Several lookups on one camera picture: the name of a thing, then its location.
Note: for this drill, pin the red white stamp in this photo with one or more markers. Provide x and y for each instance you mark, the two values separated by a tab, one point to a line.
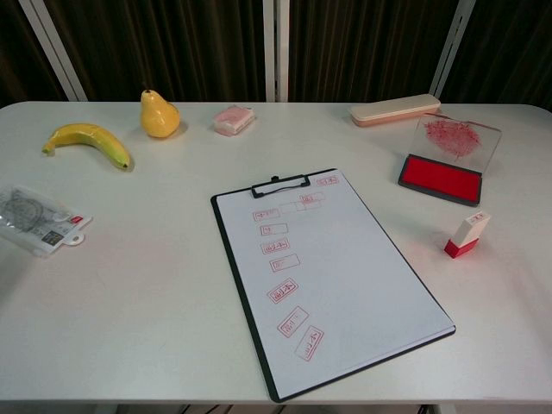
463	237

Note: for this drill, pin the black clipboard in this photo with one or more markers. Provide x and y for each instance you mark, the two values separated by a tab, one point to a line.
257	191

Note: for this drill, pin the pink wrapped eraser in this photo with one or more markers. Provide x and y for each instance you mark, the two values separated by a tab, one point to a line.
233	121

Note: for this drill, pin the white stamped paper sheet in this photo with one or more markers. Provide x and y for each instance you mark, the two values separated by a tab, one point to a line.
345	280

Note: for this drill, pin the yellow pear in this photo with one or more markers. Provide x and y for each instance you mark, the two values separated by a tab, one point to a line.
159	118

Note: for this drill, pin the beige pencil case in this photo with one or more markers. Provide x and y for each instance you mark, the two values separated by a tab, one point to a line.
388	110

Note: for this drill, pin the red ink pad case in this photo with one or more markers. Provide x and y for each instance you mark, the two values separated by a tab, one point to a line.
440	177

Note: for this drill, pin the dark pleated curtain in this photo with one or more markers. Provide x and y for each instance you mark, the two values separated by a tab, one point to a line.
172	43

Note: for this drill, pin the yellow banana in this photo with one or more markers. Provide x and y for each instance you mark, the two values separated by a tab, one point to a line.
86	136

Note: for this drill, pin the packaged ruler set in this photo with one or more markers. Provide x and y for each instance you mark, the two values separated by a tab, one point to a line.
39	224

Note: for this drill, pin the white upright frame post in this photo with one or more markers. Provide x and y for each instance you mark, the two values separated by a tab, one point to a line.
276	47

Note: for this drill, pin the white slanted frame post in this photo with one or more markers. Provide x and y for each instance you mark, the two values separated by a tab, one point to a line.
453	47
54	47

